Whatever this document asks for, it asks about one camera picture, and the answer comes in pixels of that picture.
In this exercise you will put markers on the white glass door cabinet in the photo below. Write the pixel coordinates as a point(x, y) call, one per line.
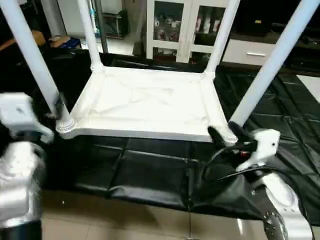
point(192, 30)

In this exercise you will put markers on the brown cardboard box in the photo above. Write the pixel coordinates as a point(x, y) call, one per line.
point(62, 42)

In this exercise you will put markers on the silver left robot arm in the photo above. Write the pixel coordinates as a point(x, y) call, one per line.
point(20, 185)

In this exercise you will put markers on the white flat board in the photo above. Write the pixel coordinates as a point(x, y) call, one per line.
point(310, 85)

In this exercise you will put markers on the white plastic table leg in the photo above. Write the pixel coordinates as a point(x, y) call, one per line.
point(32, 55)
point(272, 65)
point(90, 32)
point(220, 37)

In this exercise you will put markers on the grey vertical metal pole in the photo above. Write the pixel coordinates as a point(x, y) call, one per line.
point(101, 22)

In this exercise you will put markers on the black work mat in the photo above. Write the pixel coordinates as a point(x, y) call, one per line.
point(150, 170)

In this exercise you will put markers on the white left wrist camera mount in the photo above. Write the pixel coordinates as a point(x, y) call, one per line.
point(20, 117)

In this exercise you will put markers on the dark low media cabinet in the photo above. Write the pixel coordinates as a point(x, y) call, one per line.
point(300, 45)

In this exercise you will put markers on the white plastic table top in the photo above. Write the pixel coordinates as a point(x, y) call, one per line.
point(150, 100)

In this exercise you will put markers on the light blue plastic object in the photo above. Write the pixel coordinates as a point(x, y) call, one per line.
point(94, 20)

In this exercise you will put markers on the white drawer unit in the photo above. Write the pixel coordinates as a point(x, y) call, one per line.
point(250, 52)

